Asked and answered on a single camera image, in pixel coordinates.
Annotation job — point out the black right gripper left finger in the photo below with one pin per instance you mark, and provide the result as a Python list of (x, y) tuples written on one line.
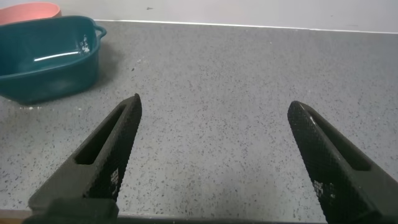
[(102, 161)]

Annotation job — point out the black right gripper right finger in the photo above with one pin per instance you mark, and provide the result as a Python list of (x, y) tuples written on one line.
[(335, 174)]

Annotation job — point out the pink plastic bowl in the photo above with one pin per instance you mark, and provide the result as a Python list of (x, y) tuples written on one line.
[(28, 12)]

